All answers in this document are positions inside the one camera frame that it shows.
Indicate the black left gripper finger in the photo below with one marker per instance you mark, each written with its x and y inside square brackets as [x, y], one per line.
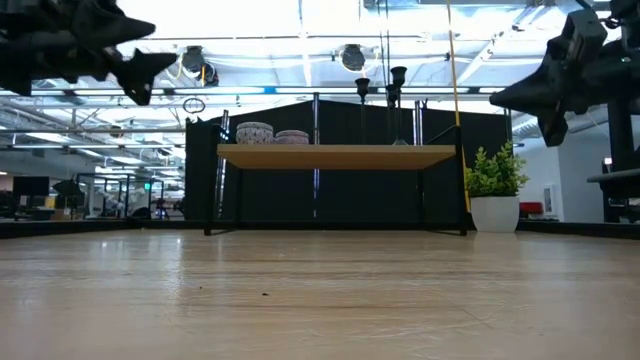
[110, 25]
[142, 70]

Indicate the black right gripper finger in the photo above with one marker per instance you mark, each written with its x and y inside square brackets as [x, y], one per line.
[577, 42]
[550, 95]

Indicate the tall black candlestick holder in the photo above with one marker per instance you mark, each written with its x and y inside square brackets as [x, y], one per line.
[398, 75]

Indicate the short black candlestick holder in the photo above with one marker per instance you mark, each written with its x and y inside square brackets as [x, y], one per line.
[392, 93]

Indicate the pink candle tin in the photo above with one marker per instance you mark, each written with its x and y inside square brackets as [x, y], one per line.
[291, 137]

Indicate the medium black candlestick holder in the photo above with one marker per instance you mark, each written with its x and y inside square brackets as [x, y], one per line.
[362, 86]

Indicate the white leaf-patterned candle tin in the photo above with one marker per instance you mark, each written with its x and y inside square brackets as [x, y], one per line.
[254, 135]

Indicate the round black ceiling fixture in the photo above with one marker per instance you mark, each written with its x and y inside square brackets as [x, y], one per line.
[192, 59]
[353, 57]

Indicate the black computer monitor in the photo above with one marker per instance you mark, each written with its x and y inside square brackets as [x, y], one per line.
[620, 135]

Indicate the long ceiling light bar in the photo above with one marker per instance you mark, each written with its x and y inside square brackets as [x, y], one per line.
[225, 91]

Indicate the silver metal pole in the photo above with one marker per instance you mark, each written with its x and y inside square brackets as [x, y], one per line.
[417, 122]
[316, 120]
[223, 130]

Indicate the red box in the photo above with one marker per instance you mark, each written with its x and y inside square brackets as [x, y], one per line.
[531, 207]

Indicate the grey side desk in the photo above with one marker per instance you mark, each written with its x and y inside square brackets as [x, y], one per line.
[617, 187]

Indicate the green plant in white pot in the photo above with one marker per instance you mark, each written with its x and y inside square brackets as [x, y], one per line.
[495, 212]

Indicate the black background monitor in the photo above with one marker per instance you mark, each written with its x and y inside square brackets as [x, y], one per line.
[30, 186]

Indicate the wooden shelf with black legs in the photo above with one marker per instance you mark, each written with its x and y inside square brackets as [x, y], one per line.
[335, 156]

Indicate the black partition panel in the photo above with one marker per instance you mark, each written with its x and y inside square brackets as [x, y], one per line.
[360, 195]

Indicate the white wall box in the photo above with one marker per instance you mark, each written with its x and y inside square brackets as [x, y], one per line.
[549, 200]

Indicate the black frame rig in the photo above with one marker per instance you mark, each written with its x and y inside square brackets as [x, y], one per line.
[120, 176]

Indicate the black aluminium table frame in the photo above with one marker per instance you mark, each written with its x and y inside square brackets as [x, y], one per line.
[75, 227]

